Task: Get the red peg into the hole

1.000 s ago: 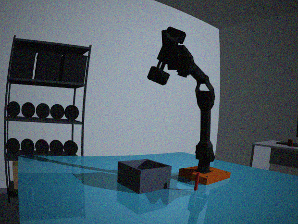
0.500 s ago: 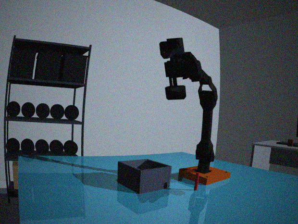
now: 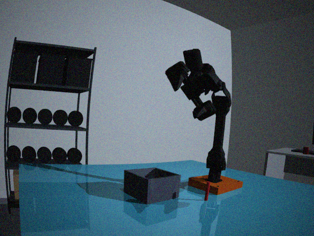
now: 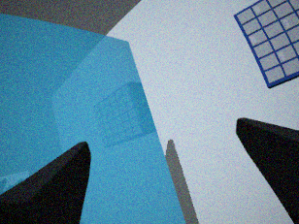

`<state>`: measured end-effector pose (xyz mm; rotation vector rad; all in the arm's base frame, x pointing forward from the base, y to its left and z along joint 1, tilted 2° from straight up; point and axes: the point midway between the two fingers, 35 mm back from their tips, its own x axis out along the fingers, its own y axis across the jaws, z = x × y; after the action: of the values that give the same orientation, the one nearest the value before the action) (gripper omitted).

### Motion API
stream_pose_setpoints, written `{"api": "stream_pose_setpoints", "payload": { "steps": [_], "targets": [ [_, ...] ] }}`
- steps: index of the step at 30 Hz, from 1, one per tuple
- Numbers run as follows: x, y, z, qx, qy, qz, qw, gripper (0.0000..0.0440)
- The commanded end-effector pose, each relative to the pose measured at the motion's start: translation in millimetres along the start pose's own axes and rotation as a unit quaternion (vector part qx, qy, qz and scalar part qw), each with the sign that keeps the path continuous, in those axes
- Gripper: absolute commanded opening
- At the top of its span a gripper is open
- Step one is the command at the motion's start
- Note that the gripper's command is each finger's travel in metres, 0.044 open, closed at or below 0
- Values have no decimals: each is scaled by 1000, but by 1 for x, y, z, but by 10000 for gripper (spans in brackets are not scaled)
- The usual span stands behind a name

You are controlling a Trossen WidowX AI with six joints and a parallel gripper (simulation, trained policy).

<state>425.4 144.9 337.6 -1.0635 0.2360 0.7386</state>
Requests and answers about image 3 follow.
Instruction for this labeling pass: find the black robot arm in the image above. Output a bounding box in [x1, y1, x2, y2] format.
[183, 49, 231, 183]

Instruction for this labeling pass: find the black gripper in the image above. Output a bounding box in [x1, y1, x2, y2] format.
[165, 61, 216, 121]

